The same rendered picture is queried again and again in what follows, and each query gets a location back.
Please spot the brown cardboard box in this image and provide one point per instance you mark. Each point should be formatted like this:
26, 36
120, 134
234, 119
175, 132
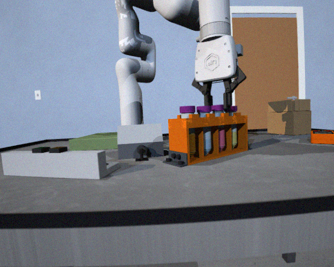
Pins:
282, 119

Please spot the grey button housing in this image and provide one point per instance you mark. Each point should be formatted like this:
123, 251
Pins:
139, 141

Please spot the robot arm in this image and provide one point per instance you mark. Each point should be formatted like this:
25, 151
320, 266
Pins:
207, 16

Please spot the orange tube rack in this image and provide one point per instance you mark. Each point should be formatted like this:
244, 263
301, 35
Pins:
179, 135

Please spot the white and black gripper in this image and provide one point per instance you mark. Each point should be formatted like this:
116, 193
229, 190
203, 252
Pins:
215, 60

